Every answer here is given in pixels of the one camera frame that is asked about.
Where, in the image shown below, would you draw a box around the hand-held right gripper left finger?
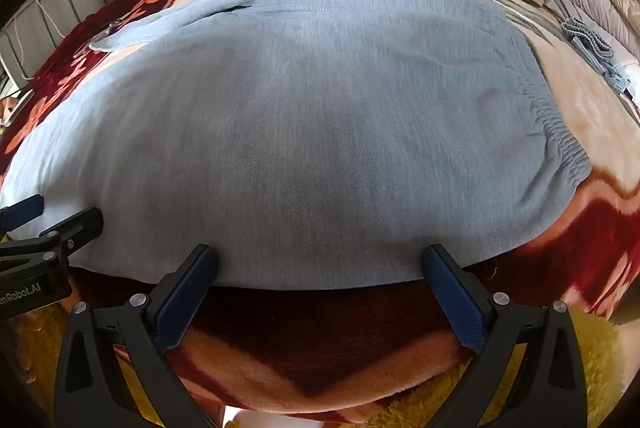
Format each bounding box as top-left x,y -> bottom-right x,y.
54,244 -> 221,428

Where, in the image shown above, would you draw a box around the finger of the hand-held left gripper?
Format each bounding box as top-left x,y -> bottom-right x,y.
0,194 -> 46,234
0,206 -> 105,270

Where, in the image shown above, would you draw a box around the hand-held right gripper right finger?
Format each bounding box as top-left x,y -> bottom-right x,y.
421,244 -> 587,428

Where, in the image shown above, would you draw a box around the grey pants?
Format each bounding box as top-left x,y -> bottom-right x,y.
0,0 -> 593,291

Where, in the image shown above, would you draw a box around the yellow fuzzy garment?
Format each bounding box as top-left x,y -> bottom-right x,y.
0,228 -> 621,428

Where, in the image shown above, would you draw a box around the floral fleece blanket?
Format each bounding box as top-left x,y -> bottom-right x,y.
0,0 -> 640,414

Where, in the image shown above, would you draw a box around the striped grey cloth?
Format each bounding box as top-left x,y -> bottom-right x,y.
560,15 -> 633,96

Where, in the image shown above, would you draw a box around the white cable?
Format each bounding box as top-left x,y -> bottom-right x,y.
27,0 -> 63,46

